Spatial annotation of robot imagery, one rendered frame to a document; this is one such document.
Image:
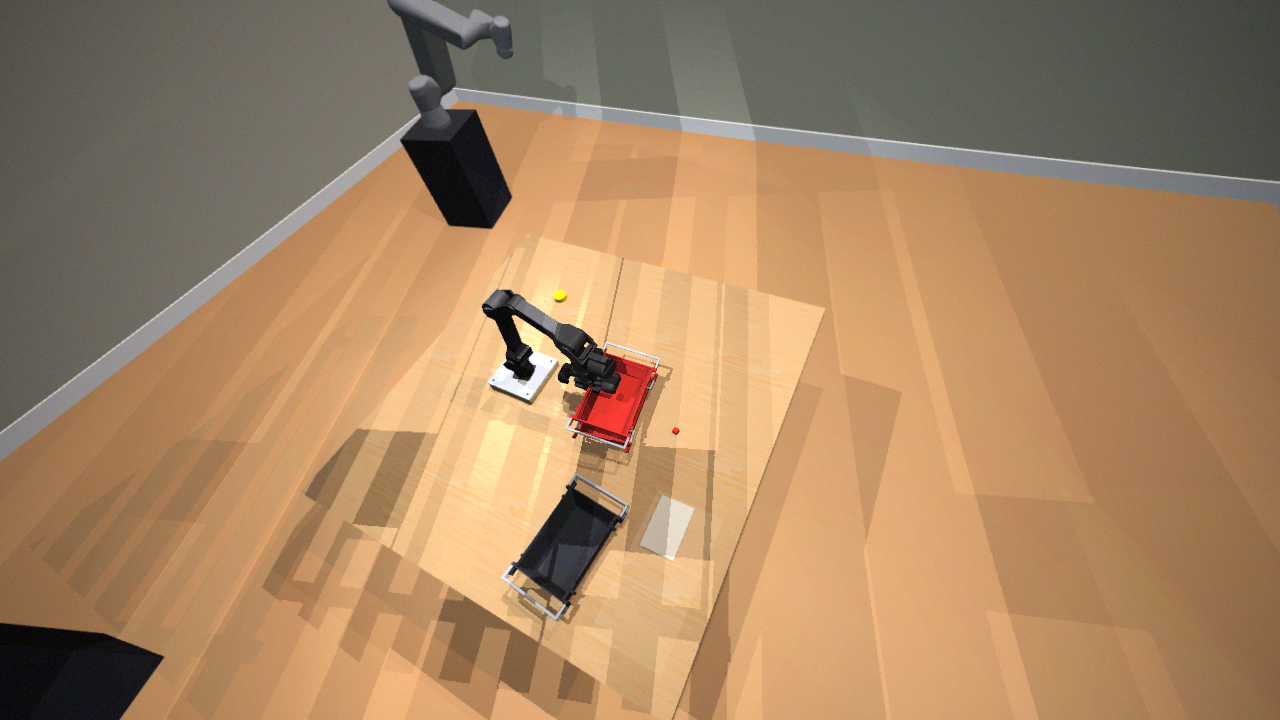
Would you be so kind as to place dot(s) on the red plastic tray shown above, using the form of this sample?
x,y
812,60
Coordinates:
x,y
610,436

